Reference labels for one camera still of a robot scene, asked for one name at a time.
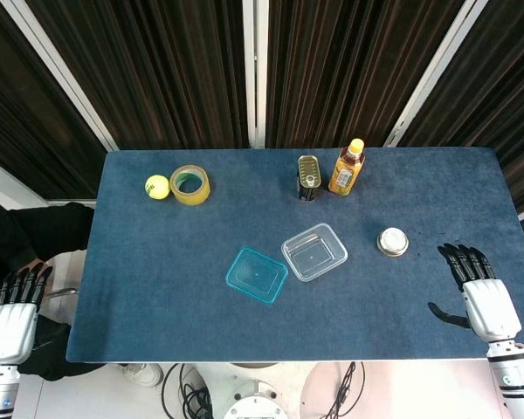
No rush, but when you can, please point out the right black-white robot hand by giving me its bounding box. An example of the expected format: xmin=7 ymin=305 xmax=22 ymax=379
xmin=427 ymin=243 xmax=523 ymax=350

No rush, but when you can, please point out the left black-white robot hand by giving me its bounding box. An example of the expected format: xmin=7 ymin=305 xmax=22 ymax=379
xmin=0 ymin=264 xmax=54 ymax=366

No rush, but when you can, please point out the teal plastic lid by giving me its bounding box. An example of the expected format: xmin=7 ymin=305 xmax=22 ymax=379
xmin=224 ymin=245 xmax=290 ymax=307

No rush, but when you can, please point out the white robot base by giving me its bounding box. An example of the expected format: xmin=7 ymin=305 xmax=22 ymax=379
xmin=222 ymin=378 xmax=290 ymax=419

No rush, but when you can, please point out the clear plastic container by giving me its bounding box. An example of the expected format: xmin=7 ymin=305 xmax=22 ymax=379
xmin=280 ymin=223 xmax=349 ymax=284

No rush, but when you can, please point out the tin can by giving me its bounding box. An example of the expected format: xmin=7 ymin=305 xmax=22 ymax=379
xmin=297 ymin=155 xmax=322 ymax=203

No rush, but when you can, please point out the silver metal chair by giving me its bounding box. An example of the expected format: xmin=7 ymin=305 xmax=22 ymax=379
xmin=42 ymin=251 xmax=89 ymax=326

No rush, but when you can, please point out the person in black clothes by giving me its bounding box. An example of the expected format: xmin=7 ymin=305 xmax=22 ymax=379
xmin=0 ymin=191 xmax=130 ymax=381

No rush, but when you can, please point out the round flat metal tin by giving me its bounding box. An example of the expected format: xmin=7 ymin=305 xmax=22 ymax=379
xmin=376 ymin=227 xmax=410 ymax=259

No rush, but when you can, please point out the blue table cloth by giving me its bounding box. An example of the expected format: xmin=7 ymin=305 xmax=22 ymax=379
xmin=65 ymin=147 xmax=524 ymax=364

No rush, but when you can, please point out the tea bottle with yellow cap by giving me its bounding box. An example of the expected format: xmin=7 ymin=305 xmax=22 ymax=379
xmin=327 ymin=138 xmax=367 ymax=196

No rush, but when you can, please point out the yellow tennis ball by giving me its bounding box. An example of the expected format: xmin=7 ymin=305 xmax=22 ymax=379
xmin=145 ymin=174 xmax=171 ymax=201

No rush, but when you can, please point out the dark brown curtain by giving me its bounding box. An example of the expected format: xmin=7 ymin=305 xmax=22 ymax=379
xmin=265 ymin=0 xmax=465 ymax=150
xmin=24 ymin=0 xmax=251 ymax=152
xmin=396 ymin=0 xmax=524 ymax=216
xmin=0 ymin=0 xmax=107 ymax=203

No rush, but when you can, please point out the yellow packing tape roll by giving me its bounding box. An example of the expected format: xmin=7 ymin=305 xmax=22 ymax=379
xmin=169 ymin=164 xmax=212 ymax=207

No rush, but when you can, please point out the black floor cable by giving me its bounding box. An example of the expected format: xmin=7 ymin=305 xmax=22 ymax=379
xmin=162 ymin=361 xmax=214 ymax=419
xmin=321 ymin=361 xmax=368 ymax=419

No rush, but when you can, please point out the white frame post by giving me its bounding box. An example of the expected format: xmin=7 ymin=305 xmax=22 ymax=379
xmin=0 ymin=0 xmax=116 ymax=152
xmin=383 ymin=0 xmax=482 ymax=148
xmin=242 ymin=0 xmax=270 ymax=150

